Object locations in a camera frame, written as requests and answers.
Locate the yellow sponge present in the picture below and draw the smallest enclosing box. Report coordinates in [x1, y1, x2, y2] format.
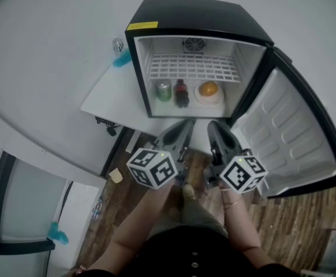
[108, 167, 124, 184]

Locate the black framed window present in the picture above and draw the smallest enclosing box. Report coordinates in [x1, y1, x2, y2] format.
[0, 138, 73, 255]

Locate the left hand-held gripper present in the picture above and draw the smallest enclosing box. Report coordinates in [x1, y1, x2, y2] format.
[126, 119, 197, 190]

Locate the thin metal bracelet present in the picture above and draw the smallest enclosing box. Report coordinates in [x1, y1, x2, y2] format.
[224, 196, 242, 211]

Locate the black mini fridge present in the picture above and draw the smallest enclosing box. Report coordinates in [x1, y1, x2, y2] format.
[124, 0, 336, 199]

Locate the white wire fridge shelf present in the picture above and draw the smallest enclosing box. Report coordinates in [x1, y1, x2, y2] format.
[147, 53, 241, 83]

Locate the clear bottle with blue label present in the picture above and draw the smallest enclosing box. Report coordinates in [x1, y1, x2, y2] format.
[91, 197, 104, 220]

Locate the white desk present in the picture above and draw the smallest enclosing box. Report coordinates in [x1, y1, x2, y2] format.
[80, 59, 212, 155]

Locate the person's black clothing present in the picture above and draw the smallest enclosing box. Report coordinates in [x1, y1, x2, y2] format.
[81, 226, 301, 277]

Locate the dark soda bottle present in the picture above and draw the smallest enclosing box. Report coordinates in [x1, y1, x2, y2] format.
[173, 78, 189, 108]

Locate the green drink can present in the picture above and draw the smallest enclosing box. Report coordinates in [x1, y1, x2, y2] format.
[155, 78, 173, 102]

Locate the teal duster with handle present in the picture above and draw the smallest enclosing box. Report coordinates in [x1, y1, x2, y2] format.
[46, 180, 75, 246]

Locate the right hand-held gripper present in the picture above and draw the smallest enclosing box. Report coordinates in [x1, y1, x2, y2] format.
[207, 120, 269, 195]

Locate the person's leg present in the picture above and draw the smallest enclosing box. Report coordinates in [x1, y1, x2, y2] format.
[153, 183, 229, 239]

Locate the person's right forearm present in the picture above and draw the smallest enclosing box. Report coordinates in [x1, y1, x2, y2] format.
[221, 188, 263, 259]

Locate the person's left forearm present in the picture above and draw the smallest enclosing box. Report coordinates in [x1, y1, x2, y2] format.
[109, 183, 183, 271]

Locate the black power strip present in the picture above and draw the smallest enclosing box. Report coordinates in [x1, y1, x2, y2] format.
[95, 116, 115, 126]

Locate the clear cup with teal item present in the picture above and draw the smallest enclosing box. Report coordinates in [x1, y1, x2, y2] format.
[112, 48, 132, 68]

